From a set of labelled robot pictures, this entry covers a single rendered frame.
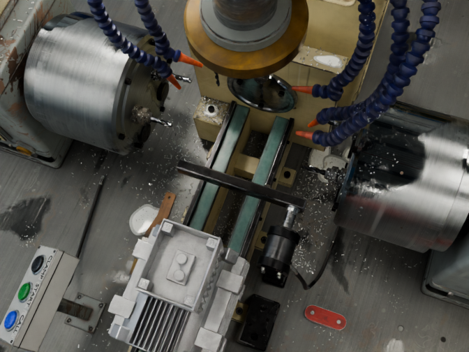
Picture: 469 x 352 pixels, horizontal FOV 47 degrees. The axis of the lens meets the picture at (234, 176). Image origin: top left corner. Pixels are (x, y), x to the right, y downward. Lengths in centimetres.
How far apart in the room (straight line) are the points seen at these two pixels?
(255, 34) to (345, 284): 63
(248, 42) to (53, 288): 53
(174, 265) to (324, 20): 53
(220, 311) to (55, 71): 52
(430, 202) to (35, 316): 67
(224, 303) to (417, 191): 36
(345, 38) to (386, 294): 54
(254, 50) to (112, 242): 65
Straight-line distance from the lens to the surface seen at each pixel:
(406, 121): 94
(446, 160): 92
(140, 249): 95
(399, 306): 122
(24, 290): 101
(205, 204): 112
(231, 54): 77
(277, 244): 96
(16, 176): 140
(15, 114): 115
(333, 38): 111
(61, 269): 100
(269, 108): 115
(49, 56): 106
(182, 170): 103
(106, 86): 100
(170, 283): 89
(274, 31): 77
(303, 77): 102
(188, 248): 90
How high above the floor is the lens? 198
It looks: 69 degrees down
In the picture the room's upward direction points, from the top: 10 degrees counter-clockwise
